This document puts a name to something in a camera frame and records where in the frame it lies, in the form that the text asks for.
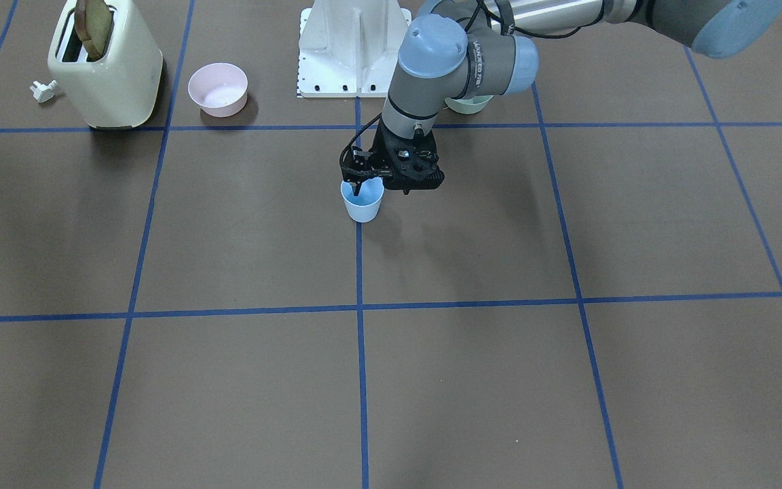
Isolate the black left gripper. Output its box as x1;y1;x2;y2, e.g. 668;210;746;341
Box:
350;122;445;197

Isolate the blue cup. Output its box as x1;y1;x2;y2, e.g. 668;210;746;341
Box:
339;177;385;223

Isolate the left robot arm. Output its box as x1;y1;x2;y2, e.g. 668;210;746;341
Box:
339;1;782;195

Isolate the green bowl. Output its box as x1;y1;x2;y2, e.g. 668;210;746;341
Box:
445;95;494;115

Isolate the pink bowl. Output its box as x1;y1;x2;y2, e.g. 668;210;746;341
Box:
187;62;248;117

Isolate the cream toaster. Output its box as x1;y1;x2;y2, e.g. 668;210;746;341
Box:
47;1;164;130

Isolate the brown paper table cover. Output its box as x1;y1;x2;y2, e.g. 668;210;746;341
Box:
0;1;782;488

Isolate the bread slice in toaster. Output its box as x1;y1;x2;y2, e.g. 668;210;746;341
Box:
74;0;113;62

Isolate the white toaster power plug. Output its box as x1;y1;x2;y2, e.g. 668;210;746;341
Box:
30;80;59;103

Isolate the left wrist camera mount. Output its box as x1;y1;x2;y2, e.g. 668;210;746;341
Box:
339;145;376;183

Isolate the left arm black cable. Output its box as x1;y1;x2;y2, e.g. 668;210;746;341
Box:
339;112;385;170

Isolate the white camera stand post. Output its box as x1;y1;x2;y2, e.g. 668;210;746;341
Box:
296;1;413;98

